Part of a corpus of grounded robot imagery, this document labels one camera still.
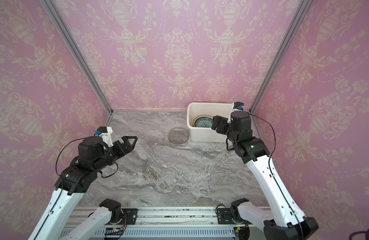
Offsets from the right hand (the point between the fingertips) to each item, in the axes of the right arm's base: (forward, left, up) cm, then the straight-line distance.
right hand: (222, 118), depth 70 cm
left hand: (-9, +41, -3) cm, 42 cm away
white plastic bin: (+8, +5, -23) cm, 25 cm away
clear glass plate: (+16, +23, -34) cm, 44 cm away
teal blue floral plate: (+23, +5, -28) cm, 37 cm away
